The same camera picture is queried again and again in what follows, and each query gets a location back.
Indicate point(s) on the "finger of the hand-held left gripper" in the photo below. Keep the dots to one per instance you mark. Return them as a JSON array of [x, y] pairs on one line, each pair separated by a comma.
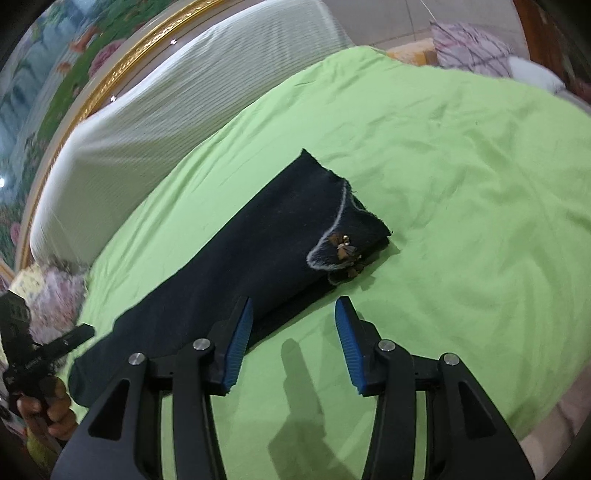
[[69, 339]]

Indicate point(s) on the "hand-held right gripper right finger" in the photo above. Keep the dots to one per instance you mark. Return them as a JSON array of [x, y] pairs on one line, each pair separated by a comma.
[[347, 344]]

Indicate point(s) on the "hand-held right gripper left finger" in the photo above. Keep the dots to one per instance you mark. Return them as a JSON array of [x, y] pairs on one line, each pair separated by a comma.
[[240, 339]]

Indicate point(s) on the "dark navy pants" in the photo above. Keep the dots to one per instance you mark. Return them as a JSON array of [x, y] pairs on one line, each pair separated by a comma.
[[240, 244]]

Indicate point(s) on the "person's left hand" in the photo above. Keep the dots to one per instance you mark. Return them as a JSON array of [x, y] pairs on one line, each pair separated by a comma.
[[53, 408]]

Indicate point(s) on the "green bed sheet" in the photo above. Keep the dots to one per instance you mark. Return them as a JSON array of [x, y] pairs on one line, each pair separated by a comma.
[[415, 194]]

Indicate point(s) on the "white striped bolster pillow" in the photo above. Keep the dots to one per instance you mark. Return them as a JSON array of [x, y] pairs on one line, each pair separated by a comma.
[[152, 120]]

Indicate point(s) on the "floral patterned pillow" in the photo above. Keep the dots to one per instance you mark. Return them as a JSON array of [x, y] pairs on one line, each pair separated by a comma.
[[471, 46]]

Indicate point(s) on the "gold headboard frame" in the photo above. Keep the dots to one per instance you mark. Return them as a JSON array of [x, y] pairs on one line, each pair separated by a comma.
[[92, 92]]

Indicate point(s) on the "floral wall mural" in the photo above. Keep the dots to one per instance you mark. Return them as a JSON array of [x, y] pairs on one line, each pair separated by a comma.
[[51, 78]]

